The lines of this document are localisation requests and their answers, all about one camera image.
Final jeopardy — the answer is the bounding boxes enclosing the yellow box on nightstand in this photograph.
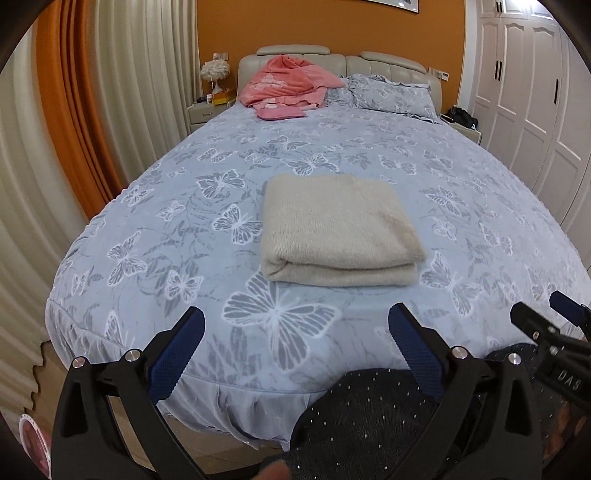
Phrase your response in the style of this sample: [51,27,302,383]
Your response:
[211,89,236,105]

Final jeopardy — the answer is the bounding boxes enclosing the pink hoodie on bed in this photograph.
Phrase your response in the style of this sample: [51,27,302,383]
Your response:
[238,55,346,110]

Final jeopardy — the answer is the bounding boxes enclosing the white wardrobe doors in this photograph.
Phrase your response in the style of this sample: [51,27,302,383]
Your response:
[472,1,590,266]

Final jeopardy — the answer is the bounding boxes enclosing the orange curtain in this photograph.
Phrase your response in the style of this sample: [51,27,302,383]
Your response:
[35,1,123,219]

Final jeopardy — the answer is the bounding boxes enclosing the beige padded headboard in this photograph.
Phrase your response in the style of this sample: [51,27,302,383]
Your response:
[238,44,443,114]

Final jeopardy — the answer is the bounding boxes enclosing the round pink white object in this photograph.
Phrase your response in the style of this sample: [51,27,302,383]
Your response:
[18,414,52,479]

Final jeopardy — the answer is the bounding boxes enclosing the folded pink garment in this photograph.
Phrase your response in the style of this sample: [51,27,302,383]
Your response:
[256,105,307,121]

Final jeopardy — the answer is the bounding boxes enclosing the black bag on nightstand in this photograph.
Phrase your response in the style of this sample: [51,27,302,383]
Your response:
[445,105,479,130]

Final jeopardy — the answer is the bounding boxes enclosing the dark speckled trousers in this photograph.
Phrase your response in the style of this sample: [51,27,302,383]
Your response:
[257,343,591,480]

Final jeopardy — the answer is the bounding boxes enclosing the beige sweater with black hearts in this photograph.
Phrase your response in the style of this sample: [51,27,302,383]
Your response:
[260,174,427,287]

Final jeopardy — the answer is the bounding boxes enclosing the blue floral pillow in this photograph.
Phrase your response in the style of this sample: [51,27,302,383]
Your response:
[325,74,439,123]

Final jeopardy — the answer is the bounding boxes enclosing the framed wall picture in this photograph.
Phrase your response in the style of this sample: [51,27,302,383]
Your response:
[368,0,420,14]

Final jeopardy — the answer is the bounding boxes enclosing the white nightstand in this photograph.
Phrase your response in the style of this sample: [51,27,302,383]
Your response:
[187,101,235,133]
[441,115,482,145]

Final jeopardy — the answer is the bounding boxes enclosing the cream pleated curtain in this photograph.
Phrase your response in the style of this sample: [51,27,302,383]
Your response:
[1,1,201,418]

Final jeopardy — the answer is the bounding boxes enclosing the blue butterfly bed cover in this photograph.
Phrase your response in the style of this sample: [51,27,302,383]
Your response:
[45,105,590,444]

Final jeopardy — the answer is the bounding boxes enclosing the left white nightstand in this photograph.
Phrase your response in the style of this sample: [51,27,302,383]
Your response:
[187,101,235,133]

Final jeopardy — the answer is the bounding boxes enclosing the right white nightstand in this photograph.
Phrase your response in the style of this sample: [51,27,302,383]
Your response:
[441,115,482,145]

